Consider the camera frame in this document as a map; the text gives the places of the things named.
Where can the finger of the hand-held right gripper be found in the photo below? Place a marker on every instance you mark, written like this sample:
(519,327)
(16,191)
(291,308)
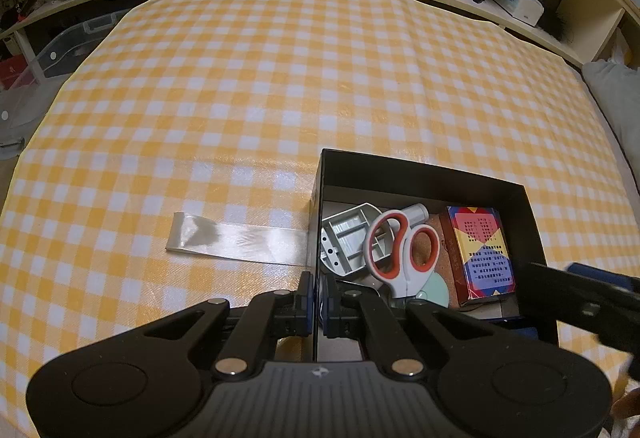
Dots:
(605,277)
(575,303)

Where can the black feather duster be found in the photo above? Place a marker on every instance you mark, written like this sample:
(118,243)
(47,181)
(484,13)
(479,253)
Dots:
(557,25)

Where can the colourful patterned card box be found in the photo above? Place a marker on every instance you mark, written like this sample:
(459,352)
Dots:
(480,258)

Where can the grey plastic cylinder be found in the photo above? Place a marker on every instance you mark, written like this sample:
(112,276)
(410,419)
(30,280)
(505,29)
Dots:
(415,213)

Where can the yellow checked cloth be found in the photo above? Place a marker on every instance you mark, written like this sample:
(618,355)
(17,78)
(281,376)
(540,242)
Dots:
(250,92)

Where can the black box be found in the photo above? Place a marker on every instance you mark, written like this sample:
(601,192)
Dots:
(425,178)

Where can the red box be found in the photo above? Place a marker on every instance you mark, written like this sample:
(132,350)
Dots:
(15,73)

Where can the clear tape strip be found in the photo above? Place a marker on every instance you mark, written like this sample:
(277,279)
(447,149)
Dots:
(235,240)

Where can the pale green round case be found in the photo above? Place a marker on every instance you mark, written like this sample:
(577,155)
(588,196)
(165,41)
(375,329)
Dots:
(435,294)

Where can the clear plastic storage bin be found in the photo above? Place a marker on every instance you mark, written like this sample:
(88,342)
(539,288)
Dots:
(60,52)

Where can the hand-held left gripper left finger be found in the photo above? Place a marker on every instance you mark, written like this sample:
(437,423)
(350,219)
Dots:
(309,300)

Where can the grey pillow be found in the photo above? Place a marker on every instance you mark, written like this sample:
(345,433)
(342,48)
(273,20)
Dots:
(617,112)

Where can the grey plastic compartment tray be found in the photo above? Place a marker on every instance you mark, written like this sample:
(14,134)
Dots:
(345,233)

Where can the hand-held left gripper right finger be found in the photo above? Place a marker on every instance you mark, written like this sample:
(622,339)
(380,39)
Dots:
(328,300)

